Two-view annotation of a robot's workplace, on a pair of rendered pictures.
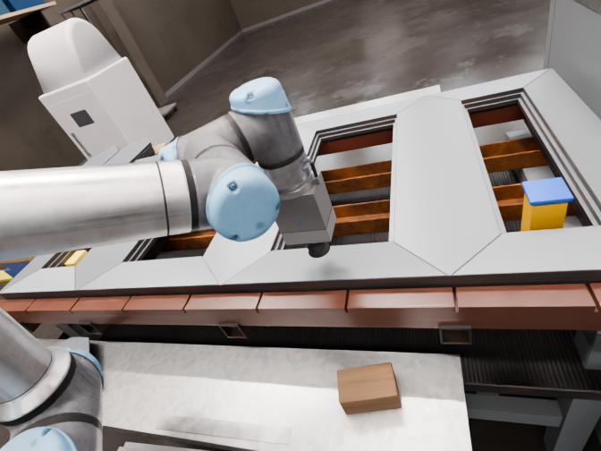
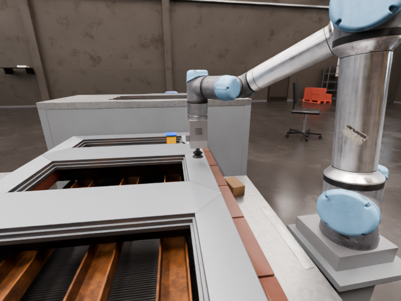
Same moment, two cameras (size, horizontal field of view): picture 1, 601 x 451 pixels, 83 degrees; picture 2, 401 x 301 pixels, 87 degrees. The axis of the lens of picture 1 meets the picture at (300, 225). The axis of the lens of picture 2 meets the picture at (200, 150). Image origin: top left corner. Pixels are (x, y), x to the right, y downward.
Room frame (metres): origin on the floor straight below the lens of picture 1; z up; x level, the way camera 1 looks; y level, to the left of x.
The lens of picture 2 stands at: (0.92, 0.63, 1.18)
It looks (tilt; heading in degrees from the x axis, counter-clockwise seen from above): 19 degrees down; 236
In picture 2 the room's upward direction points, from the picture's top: straight up
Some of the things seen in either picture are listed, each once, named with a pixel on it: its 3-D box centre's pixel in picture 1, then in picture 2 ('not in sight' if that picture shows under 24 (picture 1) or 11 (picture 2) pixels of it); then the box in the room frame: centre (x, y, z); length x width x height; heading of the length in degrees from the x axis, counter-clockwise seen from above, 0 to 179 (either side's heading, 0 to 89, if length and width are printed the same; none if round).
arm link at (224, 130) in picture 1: (208, 160); (223, 88); (0.45, 0.08, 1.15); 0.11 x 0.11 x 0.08; 13
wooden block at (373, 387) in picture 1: (368, 388); (233, 186); (0.30, 0.00, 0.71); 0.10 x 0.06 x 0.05; 75
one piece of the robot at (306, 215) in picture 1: (304, 202); (194, 130); (0.50, -0.02, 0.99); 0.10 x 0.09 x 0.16; 152
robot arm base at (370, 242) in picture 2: not in sight; (349, 218); (0.25, 0.45, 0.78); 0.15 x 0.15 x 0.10
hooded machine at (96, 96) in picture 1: (101, 103); not in sight; (4.19, 1.46, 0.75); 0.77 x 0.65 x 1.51; 157
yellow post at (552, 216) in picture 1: (539, 235); (172, 151); (0.40, -0.41, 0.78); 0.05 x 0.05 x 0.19; 63
